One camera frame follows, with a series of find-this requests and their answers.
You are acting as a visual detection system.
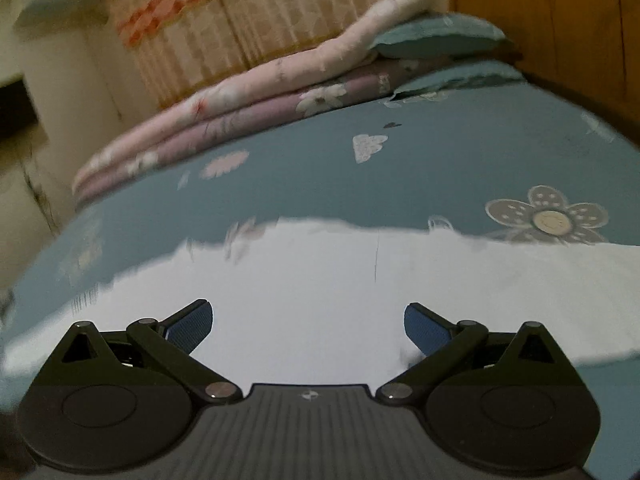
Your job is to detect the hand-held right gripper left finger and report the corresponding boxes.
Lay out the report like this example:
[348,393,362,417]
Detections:
[50,299,240,403]

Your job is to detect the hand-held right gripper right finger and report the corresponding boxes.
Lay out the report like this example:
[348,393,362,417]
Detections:
[376,303,573,403]

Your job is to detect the white t-shirt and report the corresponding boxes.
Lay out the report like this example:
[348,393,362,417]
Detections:
[0,215,640,376]

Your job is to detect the bed with blue floral sheet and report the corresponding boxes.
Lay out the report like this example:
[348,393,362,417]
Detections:
[0,60,640,461]

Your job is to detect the teal pillow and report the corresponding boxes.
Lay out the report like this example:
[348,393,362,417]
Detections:
[372,12,508,61]
[385,62,528,106]

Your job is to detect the pink floral quilt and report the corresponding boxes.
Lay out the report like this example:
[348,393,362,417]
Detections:
[72,0,436,193]

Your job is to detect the patterned beige orange curtain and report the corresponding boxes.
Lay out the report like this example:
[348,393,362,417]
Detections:
[100,0,456,111]

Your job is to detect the wooden headboard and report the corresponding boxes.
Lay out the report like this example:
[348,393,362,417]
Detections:
[447,0,640,151]

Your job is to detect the dark wall cables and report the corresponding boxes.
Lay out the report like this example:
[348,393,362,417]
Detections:
[20,160,66,231]

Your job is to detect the black wall television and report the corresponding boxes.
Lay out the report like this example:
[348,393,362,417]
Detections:
[0,75,41,141]

